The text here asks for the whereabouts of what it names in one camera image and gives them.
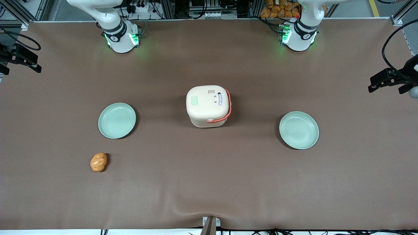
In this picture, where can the orange toy potato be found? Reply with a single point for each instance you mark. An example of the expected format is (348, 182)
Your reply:
(98, 162)

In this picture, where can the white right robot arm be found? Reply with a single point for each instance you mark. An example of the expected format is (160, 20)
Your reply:
(119, 35)

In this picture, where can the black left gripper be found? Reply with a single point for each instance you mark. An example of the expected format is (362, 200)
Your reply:
(409, 71)

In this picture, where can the metal mat clamp bracket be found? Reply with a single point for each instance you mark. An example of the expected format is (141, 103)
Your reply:
(210, 224)

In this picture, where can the pile of orange toy breads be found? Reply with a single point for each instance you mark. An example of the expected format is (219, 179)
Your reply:
(280, 9)

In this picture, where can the white terminal block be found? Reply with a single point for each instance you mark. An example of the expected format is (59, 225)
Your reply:
(213, 15)

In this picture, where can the pale green plate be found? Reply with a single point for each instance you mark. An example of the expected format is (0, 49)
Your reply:
(117, 120)
(298, 130)

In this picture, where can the aluminium frame post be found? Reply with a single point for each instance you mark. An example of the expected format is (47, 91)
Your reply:
(19, 13)
(403, 13)

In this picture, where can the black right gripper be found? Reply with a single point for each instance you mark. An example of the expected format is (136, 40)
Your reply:
(9, 54)

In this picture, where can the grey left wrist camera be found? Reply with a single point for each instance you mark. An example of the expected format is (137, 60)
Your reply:
(413, 92)

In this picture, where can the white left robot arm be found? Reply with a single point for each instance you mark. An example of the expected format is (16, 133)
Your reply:
(300, 36)

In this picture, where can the brown table mat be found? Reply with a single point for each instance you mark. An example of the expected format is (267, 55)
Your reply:
(209, 182)

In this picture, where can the white power strip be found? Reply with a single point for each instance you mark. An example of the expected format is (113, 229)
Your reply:
(141, 7)

